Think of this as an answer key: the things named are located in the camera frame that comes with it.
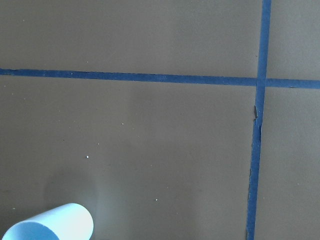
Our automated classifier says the blue cup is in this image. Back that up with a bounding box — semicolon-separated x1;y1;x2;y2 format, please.
2;203;94;240

